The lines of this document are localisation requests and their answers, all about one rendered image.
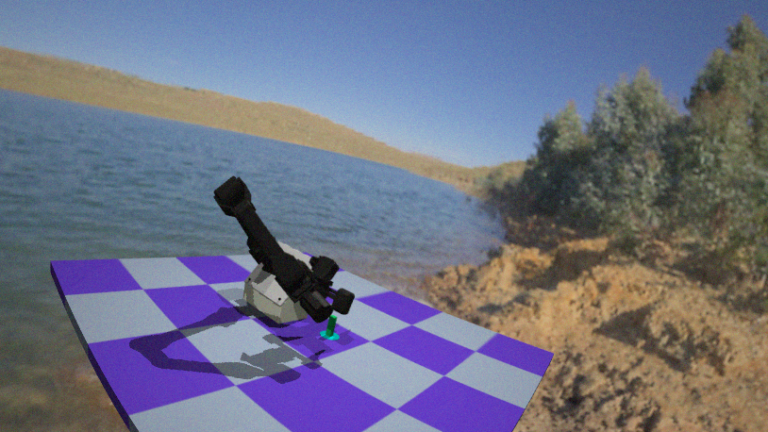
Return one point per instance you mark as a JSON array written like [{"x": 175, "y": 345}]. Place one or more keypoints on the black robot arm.
[{"x": 234, "y": 199}]

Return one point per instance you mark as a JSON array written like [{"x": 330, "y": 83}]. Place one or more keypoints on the green rectangular post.
[{"x": 331, "y": 325}]

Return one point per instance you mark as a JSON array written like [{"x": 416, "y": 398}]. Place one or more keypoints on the cyan circle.
[{"x": 335, "y": 337}]

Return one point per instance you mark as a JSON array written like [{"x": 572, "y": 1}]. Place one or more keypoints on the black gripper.
[{"x": 343, "y": 299}]

